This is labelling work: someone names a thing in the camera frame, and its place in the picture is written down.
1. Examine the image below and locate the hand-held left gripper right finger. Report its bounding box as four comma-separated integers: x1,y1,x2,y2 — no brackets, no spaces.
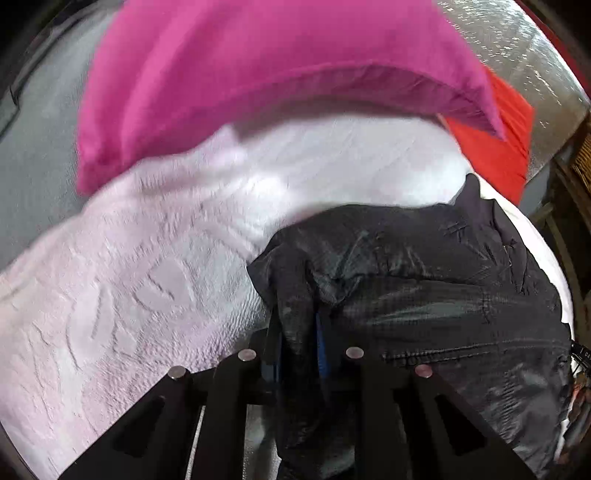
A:
314,311,539,480

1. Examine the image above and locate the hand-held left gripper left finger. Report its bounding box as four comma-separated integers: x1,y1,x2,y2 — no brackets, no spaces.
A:
58,314,284,480

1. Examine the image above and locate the black puffer jacket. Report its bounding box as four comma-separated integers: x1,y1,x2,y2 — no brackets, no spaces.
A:
247,173,575,480

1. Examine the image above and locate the white bedspread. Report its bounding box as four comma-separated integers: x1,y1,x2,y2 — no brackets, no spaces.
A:
0,111,573,480

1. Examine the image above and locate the red pillow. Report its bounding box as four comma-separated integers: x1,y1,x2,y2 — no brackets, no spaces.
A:
443,65,536,204

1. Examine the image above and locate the pink pillow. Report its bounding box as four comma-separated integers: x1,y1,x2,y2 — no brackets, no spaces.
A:
76,0,506,197

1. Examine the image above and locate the grey garment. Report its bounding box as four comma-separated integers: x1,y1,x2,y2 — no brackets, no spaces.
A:
0,14,125,273

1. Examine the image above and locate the silver insulation sheet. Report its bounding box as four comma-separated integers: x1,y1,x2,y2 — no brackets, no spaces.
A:
431,0,591,185

